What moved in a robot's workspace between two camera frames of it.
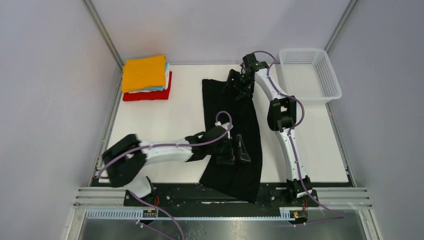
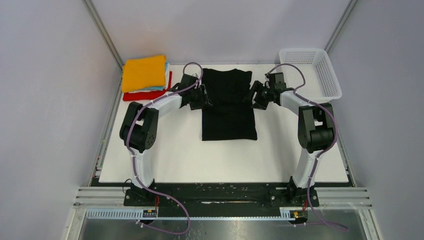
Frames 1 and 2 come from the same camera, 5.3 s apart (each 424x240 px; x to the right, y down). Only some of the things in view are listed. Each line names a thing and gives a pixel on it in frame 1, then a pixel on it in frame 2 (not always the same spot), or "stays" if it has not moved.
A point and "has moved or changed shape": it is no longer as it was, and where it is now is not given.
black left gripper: x=229 y=157 → x=203 y=99
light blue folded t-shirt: x=159 y=88 stays
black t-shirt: x=243 y=179 has moved or changed shape
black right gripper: x=235 y=75 → x=259 y=103
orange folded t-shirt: x=144 y=73 stays
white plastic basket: x=307 y=76 stays
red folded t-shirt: x=160 y=95 stays
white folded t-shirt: x=167 y=74 stays
